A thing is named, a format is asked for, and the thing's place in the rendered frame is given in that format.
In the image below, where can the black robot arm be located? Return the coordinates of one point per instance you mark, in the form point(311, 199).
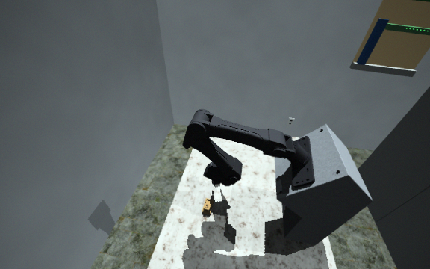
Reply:
point(269, 141)

